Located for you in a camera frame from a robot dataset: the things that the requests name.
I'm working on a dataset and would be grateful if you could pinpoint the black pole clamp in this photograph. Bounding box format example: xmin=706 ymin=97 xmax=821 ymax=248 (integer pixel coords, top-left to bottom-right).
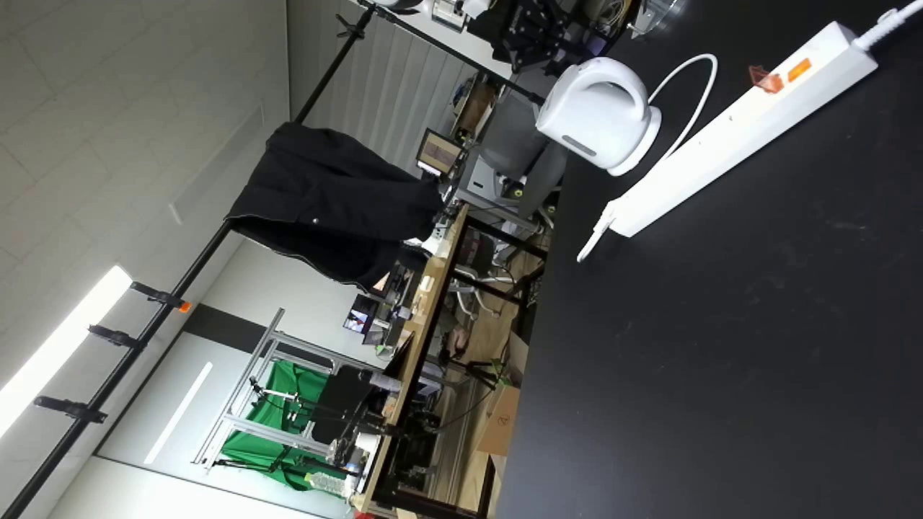
xmin=32 ymin=391 xmax=110 ymax=427
xmin=130 ymin=279 xmax=188 ymax=313
xmin=87 ymin=322 xmax=145 ymax=352

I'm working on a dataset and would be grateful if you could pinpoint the white electric kettle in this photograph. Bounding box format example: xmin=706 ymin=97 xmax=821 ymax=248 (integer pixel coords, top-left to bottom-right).
xmin=532 ymin=54 xmax=665 ymax=179

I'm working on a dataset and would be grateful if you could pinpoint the long ceiling light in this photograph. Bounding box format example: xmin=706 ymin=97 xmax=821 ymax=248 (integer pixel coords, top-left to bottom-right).
xmin=0 ymin=261 xmax=134 ymax=442

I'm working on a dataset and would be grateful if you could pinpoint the red tape piece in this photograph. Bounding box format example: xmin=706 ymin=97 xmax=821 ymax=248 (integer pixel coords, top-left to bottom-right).
xmin=746 ymin=62 xmax=786 ymax=97

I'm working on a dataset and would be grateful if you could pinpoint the long wooden workbench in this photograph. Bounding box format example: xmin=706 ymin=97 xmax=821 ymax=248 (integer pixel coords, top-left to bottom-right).
xmin=346 ymin=204 xmax=473 ymax=519

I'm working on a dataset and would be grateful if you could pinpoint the white power strip cable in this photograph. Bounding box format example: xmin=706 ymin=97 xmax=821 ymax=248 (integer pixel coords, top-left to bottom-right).
xmin=850 ymin=0 xmax=923 ymax=54

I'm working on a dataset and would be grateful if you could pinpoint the green hanging cloth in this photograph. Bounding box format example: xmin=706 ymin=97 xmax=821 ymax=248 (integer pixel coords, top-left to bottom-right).
xmin=220 ymin=358 xmax=333 ymax=493

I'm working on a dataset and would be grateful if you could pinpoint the white kettle power cable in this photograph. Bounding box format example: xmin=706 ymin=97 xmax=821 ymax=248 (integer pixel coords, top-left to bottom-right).
xmin=574 ymin=48 xmax=720 ymax=266

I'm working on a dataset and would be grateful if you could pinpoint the brown cardboard box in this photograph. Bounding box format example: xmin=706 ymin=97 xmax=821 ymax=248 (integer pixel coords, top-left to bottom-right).
xmin=473 ymin=380 xmax=527 ymax=462

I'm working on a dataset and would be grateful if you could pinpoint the black backdrop pole frame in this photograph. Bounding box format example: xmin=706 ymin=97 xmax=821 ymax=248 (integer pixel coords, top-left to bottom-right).
xmin=0 ymin=0 xmax=545 ymax=519

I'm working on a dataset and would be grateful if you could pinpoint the white power strip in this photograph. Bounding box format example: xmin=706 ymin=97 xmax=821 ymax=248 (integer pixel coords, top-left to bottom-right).
xmin=606 ymin=19 xmax=883 ymax=243

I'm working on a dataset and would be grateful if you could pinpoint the black hanging cloth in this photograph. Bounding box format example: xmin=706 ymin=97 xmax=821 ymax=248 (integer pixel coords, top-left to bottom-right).
xmin=224 ymin=119 xmax=447 ymax=292

